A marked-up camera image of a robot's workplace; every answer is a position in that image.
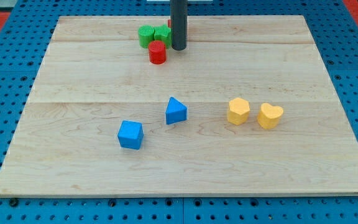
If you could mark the light wooden board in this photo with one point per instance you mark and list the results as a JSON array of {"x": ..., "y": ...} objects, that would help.
[{"x": 95, "y": 75}]

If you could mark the blue triangle block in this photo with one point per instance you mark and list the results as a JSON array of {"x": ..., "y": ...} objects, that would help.
[{"x": 175, "y": 112}]

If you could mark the blue cube block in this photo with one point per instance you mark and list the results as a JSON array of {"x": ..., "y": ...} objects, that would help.
[{"x": 130, "y": 135}]

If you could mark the yellow hexagon block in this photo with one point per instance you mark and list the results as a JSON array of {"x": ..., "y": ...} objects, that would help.
[{"x": 238, "y": 111}]

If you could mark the red cylinder block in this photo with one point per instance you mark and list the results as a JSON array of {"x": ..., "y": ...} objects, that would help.
[{"x": 157, "y": 52}]

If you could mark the green star block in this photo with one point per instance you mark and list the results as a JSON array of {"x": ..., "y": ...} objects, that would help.
[{"x": 163, "y": 33}]

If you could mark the green cylinder block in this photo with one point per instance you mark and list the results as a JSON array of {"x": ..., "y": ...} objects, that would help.
[{"x": 146, "y": 35}]

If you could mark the yellow heart block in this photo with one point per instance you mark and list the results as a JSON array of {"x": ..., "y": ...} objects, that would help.
[{"x": 269, "y": 116}]

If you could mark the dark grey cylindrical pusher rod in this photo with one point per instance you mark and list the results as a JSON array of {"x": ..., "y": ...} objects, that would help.
[{"x": 178, "y": 17}]

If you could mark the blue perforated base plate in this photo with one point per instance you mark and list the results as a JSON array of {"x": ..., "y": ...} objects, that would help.
[{"x": 24, "y": 39}]

